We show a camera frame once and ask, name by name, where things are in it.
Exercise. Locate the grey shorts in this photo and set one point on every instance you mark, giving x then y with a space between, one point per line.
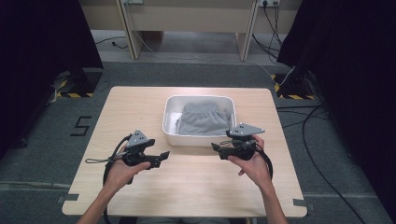
202 123

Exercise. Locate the person's right hand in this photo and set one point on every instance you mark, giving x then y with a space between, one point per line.
258 168

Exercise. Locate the black stand base hazard tape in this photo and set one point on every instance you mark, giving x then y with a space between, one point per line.
81 82
294 87

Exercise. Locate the white plastic bin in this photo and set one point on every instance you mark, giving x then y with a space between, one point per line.
169 115

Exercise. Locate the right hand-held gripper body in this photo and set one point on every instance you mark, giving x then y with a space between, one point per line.
243 149

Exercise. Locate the black curtain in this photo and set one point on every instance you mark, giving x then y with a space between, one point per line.
351 62
37 56

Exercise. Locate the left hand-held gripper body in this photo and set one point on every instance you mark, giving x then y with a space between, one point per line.
137 155

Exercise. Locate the person's left hand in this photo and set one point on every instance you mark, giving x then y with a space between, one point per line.
120 174

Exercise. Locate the grey tape piece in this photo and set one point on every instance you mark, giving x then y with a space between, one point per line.
68 198
299 202

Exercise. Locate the beige wooden desk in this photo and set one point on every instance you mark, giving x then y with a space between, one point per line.
186 15

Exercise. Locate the white wall socket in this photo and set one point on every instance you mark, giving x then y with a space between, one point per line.
269 2

